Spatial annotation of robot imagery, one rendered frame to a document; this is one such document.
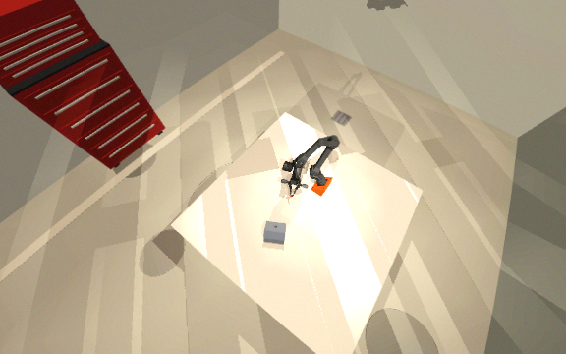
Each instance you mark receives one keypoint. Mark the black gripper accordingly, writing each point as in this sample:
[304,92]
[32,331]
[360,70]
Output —
[298,185]

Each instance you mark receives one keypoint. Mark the grey square panel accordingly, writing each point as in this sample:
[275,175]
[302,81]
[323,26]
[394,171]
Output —
[274,232]

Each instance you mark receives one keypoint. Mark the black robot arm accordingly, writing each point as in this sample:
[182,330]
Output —
[331,143]

